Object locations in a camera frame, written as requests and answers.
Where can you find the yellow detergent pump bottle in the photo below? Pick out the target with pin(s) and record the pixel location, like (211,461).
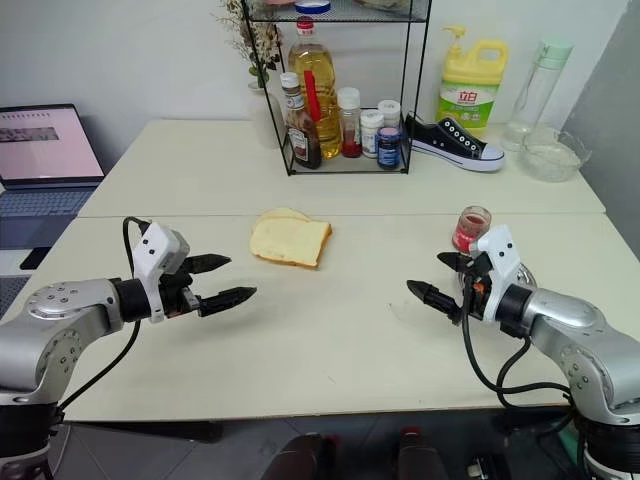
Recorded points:
(470,90)

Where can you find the white bread slice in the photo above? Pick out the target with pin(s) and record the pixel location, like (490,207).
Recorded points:
(290,242)
(285,214)

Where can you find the blue round lid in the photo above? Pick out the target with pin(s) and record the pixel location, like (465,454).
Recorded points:
(312,6)

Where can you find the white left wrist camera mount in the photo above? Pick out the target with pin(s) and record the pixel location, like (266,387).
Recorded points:
(152,247)

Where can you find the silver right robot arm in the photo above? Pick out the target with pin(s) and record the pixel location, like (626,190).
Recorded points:
(575,325)

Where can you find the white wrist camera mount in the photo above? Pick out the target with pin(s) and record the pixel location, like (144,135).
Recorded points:
(502,260)
(152,247)

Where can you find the dark blue jar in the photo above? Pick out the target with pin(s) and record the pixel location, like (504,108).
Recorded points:
(389,147)

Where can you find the small white plastic bottle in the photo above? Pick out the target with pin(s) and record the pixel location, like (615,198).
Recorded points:
(371,132)

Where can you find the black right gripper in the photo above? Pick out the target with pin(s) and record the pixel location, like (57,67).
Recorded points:
(476,295)

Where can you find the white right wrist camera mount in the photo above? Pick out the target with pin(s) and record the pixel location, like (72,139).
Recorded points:
(502,260)

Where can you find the open laptop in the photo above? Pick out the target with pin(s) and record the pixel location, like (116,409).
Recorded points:
(45,150)

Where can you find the white vase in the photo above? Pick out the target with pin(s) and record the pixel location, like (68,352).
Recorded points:
(265,115)

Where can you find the clear glass bowl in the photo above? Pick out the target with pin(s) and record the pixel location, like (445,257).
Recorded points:
(552,155)

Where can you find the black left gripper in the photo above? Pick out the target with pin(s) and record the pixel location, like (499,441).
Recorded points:
(175,295)

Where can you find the glass jar of red jam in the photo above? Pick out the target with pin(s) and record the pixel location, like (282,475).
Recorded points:
(470,225)

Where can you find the cooking oil bottle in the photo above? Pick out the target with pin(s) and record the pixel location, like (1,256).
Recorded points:
(315,60)

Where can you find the black smartphone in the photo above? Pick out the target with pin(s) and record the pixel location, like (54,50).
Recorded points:
(34,258)

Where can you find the black and white sneaker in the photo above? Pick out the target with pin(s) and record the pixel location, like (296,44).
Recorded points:
(450,142)

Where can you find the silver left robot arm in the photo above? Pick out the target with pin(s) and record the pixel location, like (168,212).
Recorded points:
(55,320)

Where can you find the dark sauce bottle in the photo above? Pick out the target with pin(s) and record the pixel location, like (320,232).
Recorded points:
(302,135)

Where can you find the white lidded jar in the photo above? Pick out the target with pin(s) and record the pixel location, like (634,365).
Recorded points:
(390,112)

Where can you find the dried flower bunch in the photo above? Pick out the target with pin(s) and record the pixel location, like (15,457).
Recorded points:
(260,40)

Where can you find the spice jar with red contents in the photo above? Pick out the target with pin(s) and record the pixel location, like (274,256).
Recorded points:
(350,127)

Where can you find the clear bottle with green cap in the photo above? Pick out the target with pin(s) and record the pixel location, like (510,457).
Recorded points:
(537,95)

